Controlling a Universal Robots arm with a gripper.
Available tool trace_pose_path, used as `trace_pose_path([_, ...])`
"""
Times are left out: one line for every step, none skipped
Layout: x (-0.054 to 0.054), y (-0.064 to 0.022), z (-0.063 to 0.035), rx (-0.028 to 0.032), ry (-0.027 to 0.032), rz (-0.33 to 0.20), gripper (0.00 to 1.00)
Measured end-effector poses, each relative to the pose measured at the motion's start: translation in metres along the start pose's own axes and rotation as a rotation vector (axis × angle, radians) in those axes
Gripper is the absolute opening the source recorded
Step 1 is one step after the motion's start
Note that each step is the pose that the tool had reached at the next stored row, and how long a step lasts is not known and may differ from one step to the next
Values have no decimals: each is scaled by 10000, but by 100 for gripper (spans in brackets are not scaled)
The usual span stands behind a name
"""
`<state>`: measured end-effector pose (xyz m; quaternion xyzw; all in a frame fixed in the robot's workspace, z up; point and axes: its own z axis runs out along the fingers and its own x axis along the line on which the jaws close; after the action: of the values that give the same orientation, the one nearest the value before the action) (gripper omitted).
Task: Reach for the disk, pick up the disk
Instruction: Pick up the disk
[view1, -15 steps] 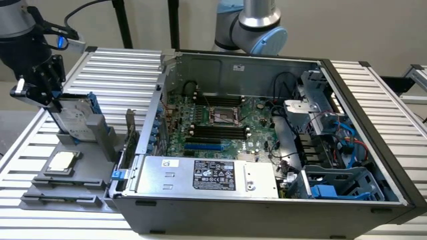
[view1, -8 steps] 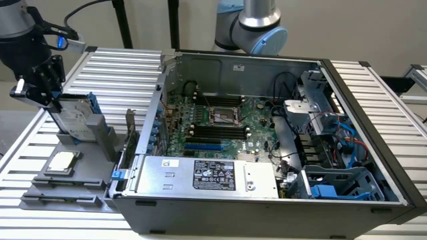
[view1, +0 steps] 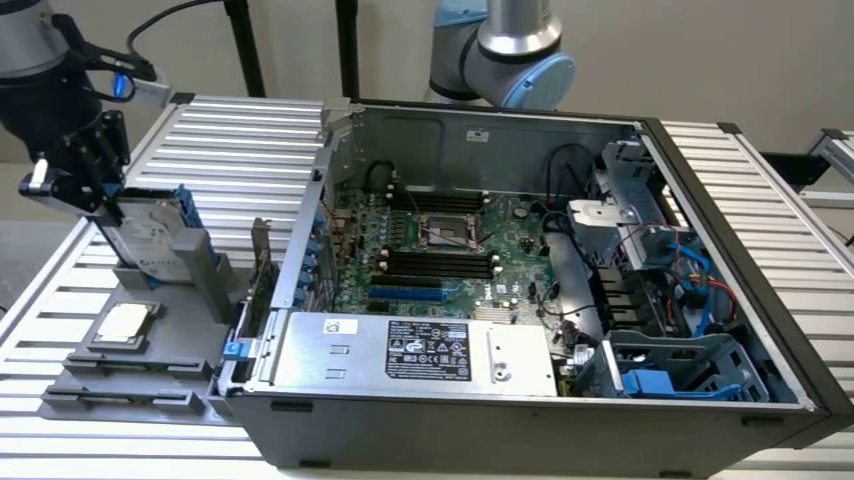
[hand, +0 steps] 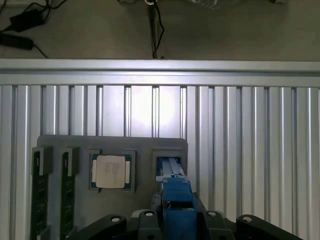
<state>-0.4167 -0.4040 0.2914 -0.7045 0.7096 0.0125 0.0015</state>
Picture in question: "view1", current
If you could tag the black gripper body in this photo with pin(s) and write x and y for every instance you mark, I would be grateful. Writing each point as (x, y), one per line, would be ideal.
(48, 115)

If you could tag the hard disk with blue bracket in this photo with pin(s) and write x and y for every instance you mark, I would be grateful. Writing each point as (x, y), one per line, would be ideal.
(150, 235)

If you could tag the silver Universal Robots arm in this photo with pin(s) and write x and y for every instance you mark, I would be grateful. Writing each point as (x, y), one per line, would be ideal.
(515, 30)

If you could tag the metal disk bay cage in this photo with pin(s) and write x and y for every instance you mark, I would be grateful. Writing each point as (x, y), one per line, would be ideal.
(628, 210)

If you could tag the blue disk bay latch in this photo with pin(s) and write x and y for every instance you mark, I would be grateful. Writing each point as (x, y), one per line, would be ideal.
(647, 384)

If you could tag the grey plastic disk bay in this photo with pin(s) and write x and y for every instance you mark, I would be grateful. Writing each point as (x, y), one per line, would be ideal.
(708, 360)

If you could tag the silver CPU chip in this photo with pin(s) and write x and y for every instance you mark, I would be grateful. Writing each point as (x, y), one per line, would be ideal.
(128, 324)

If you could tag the graphics card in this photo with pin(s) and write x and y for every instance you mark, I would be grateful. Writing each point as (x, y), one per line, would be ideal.
(260, 280)

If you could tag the grey parts rack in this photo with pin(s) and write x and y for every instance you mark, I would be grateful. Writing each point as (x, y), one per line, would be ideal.
(181, 330)

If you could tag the blue case latch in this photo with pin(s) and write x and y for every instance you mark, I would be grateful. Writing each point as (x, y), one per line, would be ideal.
(237, 350)

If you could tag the green RAM stick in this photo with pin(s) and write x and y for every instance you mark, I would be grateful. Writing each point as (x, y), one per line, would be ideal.
(117, 395)

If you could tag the black RAM slot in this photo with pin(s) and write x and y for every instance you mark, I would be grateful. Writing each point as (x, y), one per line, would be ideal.
(441, 266)
(441, 254)
(437, 203)
(441, 260)
(441, 272)
(437, 198)
(437, 208)
(437, 193)

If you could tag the black long expansion slot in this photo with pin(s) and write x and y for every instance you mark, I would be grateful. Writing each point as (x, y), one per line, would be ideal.
(406, 281)

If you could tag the black short expansion slot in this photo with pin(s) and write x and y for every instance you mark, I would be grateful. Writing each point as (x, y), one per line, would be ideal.
(384, 307)

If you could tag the CPU socket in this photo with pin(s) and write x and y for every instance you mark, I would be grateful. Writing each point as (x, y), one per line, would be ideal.
(446, 231)

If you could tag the blue expansion slot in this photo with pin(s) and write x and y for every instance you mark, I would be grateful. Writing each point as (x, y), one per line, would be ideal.
(406, 295)

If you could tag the silver power supply unit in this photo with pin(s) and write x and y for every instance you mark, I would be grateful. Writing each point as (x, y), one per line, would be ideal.
(374, 360)

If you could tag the coin cell battery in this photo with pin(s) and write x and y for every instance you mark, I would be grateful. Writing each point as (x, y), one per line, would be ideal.
(521, 210)

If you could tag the green motherboard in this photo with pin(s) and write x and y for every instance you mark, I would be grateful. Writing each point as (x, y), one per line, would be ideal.
(508, 260)

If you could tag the silver chipset heatsink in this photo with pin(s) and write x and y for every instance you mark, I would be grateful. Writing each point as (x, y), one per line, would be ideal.
(496, 314)

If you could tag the black open PC case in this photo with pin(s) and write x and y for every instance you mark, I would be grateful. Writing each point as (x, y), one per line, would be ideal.
(508, 435)

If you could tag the metal slat side table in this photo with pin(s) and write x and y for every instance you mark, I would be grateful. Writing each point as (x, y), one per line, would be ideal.
(835, 150)

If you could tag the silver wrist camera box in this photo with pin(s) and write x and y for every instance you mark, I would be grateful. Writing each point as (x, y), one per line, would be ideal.
(154, 87)

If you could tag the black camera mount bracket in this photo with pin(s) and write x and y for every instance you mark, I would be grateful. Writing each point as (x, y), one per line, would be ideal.
(101, 55)

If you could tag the black stand post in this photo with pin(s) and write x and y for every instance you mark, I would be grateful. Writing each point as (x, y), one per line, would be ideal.
(246, 45)
(348, 45)

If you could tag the black table connector bracket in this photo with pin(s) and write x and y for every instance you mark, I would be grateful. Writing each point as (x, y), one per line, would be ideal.
(795, 167)

